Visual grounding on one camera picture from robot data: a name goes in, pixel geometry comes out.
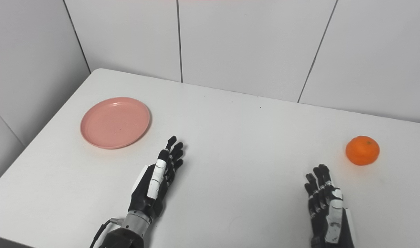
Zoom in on pink round plate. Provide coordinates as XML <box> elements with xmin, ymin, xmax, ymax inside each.
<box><xmin>80</xmin><ymin>97</ymin><xmax>151</xmax><ymax>150</ymax></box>

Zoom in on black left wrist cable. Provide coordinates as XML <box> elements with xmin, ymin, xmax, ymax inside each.
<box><xmin>89</xmin><ymin>218</ymin><xmax>124</xmax><ymax>248</ymax></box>

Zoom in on black and white right hand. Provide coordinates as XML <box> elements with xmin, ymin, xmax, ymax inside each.
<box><xmin>304</xmin><ymin>164</ymin><xmax>355</xmax><ymax>248</ymax></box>

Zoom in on orange fruit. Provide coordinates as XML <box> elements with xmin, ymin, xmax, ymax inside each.
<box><xmin>346</xmin><ymin>136</ymin><xmax>380</xmax><ymax>166</ymax></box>

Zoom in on black and white left hand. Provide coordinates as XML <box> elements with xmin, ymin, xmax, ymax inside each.
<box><xmin>128</xmin><ymin>136</ymin><xmax>184</xmax><ymax>220</ymax></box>

